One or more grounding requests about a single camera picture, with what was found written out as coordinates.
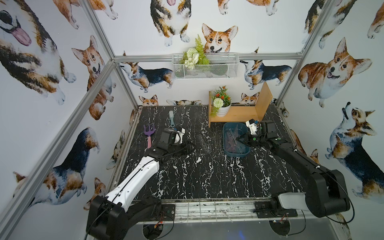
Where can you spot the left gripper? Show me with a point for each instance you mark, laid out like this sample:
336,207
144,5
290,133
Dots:
167,135

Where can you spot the teal cleaning brush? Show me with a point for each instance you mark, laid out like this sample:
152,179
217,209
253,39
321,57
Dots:
171,116

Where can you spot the potted flower white pot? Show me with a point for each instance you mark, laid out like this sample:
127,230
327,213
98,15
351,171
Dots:
221,102

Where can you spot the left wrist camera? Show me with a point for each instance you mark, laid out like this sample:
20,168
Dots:
179,136

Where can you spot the wooden desk shelf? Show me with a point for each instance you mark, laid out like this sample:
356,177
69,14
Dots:
241,114

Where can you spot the teal plastic storage box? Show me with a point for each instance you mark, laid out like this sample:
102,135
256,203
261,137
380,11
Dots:
242,130

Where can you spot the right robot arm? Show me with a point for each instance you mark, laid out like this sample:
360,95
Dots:
326,193

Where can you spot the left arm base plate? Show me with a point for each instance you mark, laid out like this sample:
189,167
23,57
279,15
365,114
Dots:
167,212

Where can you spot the green fern white flowers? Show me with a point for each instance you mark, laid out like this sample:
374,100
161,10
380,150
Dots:
195,56

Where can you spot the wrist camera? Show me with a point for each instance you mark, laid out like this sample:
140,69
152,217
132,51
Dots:
179,136
253,126

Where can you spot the smoky large triangle ruler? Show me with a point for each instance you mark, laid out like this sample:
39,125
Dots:
232,145

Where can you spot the white wire wall basket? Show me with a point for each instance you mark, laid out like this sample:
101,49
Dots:
217,66

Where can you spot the purple pink garden rake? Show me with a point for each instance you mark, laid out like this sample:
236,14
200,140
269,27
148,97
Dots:
149,129

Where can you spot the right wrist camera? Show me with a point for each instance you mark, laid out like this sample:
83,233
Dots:
253,126

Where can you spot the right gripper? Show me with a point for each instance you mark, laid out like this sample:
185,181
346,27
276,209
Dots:
252,139

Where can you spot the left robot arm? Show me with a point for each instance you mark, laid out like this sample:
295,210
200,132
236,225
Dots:
110,217

